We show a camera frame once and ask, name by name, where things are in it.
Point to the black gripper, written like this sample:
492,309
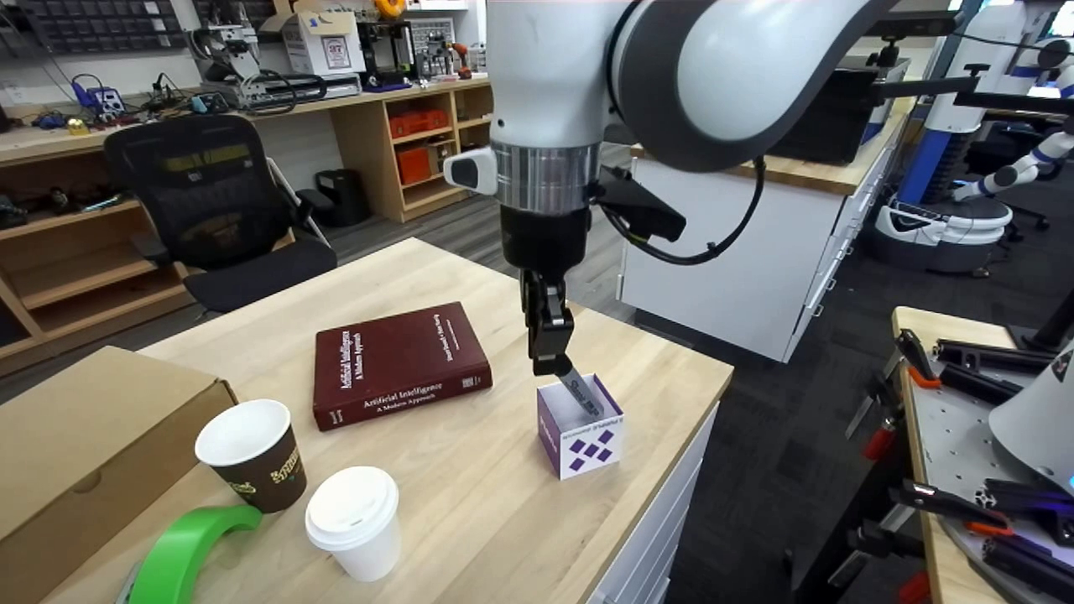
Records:
546,236

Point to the grey marker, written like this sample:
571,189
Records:
582,394

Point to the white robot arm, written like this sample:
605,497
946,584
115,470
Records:
671,69

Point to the purple and white small box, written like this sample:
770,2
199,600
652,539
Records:
582,440

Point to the dark red hardcover book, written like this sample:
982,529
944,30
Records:
397,363

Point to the white cabinet with wooden top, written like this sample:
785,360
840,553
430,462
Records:
773,257

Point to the white paper cup with lid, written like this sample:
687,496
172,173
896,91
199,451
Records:
357,520

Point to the brown open paper cup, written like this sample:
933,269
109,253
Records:
256,453

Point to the black office chair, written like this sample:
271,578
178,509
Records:
214,201

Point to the green tape roll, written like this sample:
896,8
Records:
190,556

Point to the side table with tools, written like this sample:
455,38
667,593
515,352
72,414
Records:
950,448

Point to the white and blue background robot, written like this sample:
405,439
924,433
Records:
962,189

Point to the brown cardboard box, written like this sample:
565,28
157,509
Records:
89,439

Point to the wooden workbench with shelves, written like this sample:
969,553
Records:
68,279

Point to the white cone-shaped object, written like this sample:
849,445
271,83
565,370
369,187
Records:
1043,420

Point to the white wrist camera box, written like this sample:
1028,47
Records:
472,169

